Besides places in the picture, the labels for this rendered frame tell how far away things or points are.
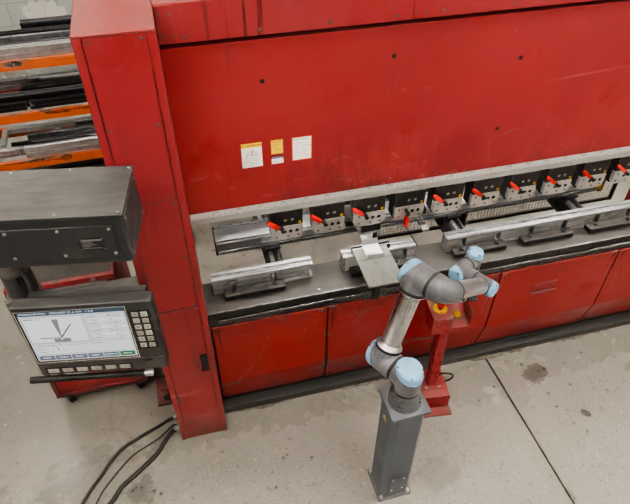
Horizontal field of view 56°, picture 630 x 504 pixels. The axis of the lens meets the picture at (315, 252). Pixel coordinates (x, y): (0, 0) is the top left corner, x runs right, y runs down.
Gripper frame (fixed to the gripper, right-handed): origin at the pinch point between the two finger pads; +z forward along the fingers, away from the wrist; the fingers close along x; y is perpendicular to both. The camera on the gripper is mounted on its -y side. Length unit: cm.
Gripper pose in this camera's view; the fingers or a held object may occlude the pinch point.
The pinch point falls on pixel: (462, 301)
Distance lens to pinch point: 306.6
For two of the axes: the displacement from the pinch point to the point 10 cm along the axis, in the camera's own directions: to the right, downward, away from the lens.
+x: -9.9, 0.9, -1.0
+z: -0.2, 6.7, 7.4
